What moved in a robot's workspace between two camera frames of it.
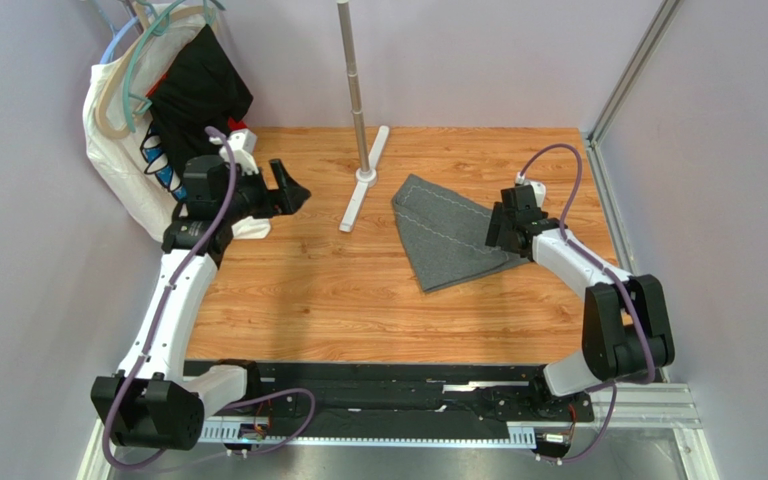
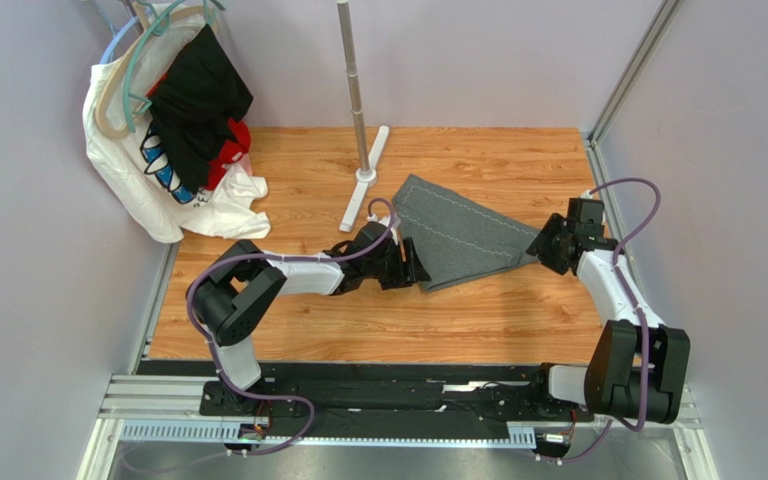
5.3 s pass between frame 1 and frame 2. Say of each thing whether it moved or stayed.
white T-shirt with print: stayed
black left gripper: moved
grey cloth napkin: stayed
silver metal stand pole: stayed
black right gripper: moved
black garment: stayed
